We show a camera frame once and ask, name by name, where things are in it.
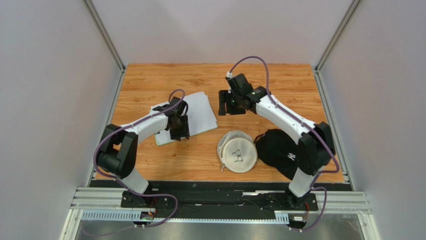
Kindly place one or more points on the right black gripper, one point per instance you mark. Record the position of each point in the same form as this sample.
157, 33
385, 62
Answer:
228, 103

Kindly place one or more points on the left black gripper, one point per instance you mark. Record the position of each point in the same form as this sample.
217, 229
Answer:
184, 132

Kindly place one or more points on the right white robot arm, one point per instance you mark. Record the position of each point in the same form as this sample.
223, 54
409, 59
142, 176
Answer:
313, 142

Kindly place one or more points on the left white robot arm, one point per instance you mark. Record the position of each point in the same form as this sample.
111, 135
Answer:
116, 154

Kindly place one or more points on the white mesh round pouch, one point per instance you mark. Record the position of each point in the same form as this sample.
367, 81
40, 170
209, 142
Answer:
237, 152

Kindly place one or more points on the black baseball cap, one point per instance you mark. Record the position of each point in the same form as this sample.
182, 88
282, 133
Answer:
278, 150

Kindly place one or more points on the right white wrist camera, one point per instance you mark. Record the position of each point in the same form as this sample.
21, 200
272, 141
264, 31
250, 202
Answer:
228, 75

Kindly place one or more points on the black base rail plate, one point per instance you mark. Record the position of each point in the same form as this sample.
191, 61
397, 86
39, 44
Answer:
218, 200

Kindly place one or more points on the left aluminium frame post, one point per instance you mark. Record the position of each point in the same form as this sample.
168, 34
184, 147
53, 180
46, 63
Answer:
100, 26

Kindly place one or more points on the aluminium frame post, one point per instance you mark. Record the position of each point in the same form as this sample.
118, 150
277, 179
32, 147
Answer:
349, 14
100, 26

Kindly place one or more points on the right aluminium frame post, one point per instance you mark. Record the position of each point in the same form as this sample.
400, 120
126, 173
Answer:
349, 14

